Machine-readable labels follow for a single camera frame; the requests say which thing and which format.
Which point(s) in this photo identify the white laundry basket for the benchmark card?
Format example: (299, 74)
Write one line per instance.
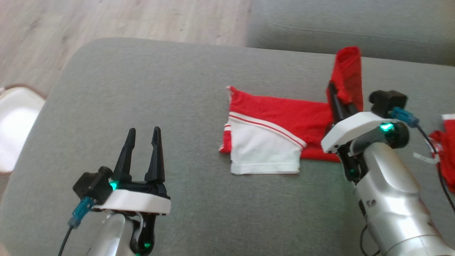
(17, 128)

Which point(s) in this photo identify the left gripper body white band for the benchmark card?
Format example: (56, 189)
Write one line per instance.
(142, 202)

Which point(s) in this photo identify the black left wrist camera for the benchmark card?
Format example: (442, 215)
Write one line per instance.
(92, 185)

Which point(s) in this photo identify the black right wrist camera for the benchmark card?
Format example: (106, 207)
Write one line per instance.
(387, 101)

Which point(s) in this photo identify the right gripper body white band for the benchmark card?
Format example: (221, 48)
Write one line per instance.
(348, 129)

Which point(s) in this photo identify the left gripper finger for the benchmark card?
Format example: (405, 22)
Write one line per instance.
(124, 160)
(156, 160)

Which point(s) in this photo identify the grey sofa back cushion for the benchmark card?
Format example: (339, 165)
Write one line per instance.
(355, 21)

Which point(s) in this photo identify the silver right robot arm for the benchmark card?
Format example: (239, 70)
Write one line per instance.
(391, 199)

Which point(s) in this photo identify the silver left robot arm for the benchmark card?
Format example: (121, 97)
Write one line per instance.
(110, 236)

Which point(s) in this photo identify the red shorts white trim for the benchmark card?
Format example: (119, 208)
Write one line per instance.
(446, 149)

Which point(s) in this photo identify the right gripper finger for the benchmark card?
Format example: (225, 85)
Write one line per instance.
(352, 108)
(337, 106)

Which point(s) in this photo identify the red white basketball jersey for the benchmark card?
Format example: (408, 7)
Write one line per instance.
(270, 138)

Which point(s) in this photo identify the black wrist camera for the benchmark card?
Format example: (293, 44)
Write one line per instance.
(387, 101)
(92, 185)

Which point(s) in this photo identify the grey sofa seat cushion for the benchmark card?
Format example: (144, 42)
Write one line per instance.
(142, 89)

